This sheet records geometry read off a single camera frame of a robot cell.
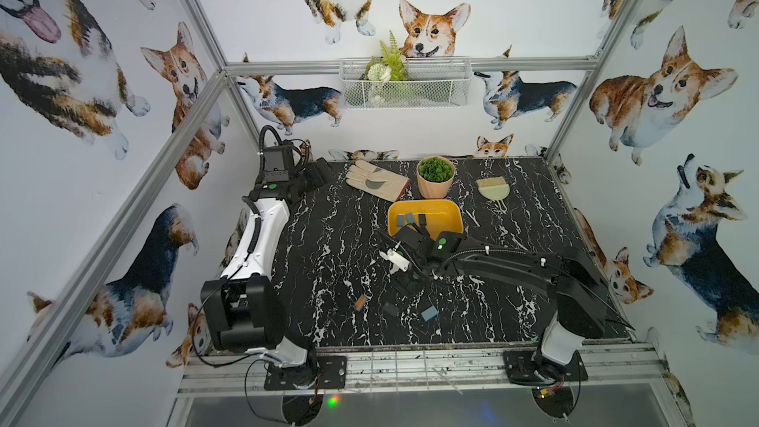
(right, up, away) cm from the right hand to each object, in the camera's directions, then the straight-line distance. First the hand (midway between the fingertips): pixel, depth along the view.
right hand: (401, 280), depth 80 cm
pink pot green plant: (+12, +28, +23) cm, 39 cm away
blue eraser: (0, +13, +24) cm, 27 cm away
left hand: (-21, +31, +5) cm, 38 cm away
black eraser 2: (-2, -10, +4) cm, 11 cm away
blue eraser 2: (+3, +14, +24) cm, 28 cm away
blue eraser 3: (+8, -10, +3) cm, 14 cm away
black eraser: (+7, +14, +23) cm, 28 cm away
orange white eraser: (-12, -8, +5) cm, 15 cm away
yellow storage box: (+15, +15, +25) cm, 32 cm away
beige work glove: (-10, +28, +34) cm, 45 cm away
